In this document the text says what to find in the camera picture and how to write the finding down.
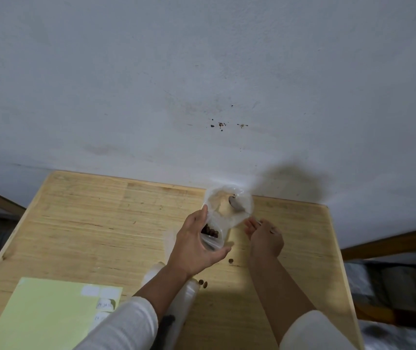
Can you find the metal spoon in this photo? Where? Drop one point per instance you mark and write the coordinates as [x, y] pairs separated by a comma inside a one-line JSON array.
[[236, 203]]

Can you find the patterned grey bedding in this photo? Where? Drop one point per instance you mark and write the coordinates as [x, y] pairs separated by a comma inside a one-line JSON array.
[[401, 291]]

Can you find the person's right forearm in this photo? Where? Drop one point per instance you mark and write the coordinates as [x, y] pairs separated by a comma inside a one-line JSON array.
[[280, 298]]

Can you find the white sticker with writing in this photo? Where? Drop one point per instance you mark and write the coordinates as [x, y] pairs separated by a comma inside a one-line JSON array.
[[106, 304], [99, 320]]

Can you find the person's right hand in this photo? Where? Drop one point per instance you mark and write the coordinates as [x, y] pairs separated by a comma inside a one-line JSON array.
[[267, 242]]

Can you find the person's left thumb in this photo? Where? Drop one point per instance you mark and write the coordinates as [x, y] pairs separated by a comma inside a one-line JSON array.
[[201, 217]]

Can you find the person's left forearm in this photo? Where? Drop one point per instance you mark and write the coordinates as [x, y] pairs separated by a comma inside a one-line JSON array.
[[146, 306]]

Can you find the clear plastic bag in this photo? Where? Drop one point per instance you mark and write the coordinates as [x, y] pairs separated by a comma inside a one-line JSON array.
[[239, 219]]

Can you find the person's right fingers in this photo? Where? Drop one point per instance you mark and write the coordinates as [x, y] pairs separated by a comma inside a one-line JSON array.
[[251, 228]]

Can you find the person's left hand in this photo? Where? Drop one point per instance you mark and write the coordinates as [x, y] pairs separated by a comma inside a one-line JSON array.
[[188, 247]]

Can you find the blank white sticker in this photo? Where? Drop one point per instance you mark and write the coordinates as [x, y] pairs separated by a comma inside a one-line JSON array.
[[89, 290]]

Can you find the brown beans in bag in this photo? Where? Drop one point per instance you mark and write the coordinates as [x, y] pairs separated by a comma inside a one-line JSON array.
[[210, 231]]

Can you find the pale yellow paper sheet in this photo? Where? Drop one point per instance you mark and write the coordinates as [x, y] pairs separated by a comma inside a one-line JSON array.
[[43, 317]]

